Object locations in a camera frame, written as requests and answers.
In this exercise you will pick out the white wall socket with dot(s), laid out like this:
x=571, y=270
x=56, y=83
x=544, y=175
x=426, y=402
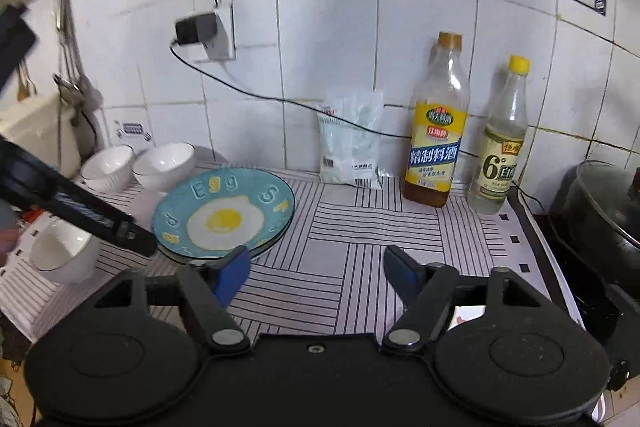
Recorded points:
x=222, y=49

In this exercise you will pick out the blue fried egg plate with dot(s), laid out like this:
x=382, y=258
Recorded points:
x=218, y=210

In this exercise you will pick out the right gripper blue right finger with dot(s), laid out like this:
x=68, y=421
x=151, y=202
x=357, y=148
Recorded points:
x=415, y=283

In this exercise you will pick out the cooking wine bottle yellow label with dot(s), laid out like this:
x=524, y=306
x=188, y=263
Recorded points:
x=440, y=106

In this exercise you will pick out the cream rice cooker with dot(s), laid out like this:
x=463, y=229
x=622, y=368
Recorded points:
x=45, y=130

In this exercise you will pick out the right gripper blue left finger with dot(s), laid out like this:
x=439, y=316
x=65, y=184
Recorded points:
x=213, y=283

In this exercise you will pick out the white salt bag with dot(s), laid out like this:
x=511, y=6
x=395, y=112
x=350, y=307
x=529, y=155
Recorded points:
x=350, y=127

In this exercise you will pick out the hanging metal utensils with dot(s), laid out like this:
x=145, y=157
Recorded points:
x=74, y=87

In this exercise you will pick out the white ribbed bowl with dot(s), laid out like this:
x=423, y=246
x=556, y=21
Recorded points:
x=64, y=254
x=161, y=168
x=109, y=171

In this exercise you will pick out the black power adapter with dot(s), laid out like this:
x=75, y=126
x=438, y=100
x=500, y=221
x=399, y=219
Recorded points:
x=197, y=28

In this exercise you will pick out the white vinegar bottle yellow cap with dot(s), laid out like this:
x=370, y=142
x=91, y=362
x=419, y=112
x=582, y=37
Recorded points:
x=503, y=138

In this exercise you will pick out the white sun plate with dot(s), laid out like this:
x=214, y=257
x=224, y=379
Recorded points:
x=183, y=259

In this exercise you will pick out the person left hand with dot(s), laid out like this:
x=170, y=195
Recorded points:
x=10, y=231

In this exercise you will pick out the wall sticker near bowls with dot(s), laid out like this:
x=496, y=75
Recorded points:
x=132, y=130

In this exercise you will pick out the striped white table mat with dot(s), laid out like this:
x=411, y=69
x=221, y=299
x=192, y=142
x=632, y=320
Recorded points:
x=325, y=276

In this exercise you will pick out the black cooking pot with lid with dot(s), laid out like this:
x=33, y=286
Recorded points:
x=596, y=212

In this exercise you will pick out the black induction stove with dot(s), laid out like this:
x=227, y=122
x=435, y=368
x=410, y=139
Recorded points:
x=609, y=313

